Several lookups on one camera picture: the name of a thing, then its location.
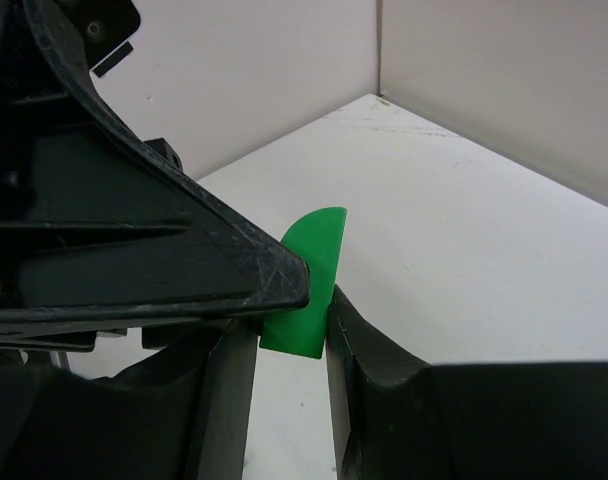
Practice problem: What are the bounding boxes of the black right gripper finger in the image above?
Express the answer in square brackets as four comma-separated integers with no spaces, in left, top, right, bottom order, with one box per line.
[0,1,310,351]
[326,291,608,479]
[0,321,257,479]

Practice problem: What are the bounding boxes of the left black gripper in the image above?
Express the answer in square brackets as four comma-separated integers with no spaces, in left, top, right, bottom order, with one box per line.
[71,0,141,78]

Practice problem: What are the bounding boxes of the dark green curved lego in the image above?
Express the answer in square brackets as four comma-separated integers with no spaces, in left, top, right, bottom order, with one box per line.
[259,206,347,360]

